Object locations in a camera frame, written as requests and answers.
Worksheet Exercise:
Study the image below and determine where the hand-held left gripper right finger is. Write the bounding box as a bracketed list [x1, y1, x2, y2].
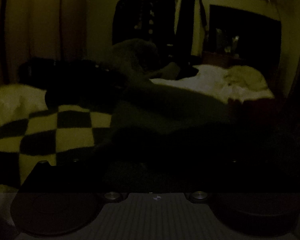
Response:
[189, 158, 300, 203]

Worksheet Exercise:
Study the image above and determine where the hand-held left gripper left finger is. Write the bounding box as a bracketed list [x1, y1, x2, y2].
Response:
[19, 159, 123, 203]

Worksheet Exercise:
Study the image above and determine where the large dark garment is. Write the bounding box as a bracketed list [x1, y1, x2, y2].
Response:
[91, 79, 300, 193]

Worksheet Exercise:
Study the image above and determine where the clothes rack with dark clothes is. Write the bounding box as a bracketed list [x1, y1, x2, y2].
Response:
[111, 0, 207, 58]

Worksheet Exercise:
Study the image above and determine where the black and white checkered blanket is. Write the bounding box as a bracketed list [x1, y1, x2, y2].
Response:
[0, 104, 117, 193]

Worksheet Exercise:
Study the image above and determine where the dark red cloth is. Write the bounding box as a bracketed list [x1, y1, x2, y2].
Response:
[227, 96, 294, 123]

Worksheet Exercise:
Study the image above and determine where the black cloth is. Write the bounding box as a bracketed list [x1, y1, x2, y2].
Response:
[18, 57, 127, 105]

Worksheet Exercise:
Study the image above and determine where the white comforter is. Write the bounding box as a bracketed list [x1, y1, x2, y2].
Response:
[0, 64, 276, 135]

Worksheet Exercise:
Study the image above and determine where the dark cabinet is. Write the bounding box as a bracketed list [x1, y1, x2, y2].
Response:
[208, 4, 282, 68]

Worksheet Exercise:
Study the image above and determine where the grey fuzzy cloth heap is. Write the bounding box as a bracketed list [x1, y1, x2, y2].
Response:
[104, 38, 180, 85]

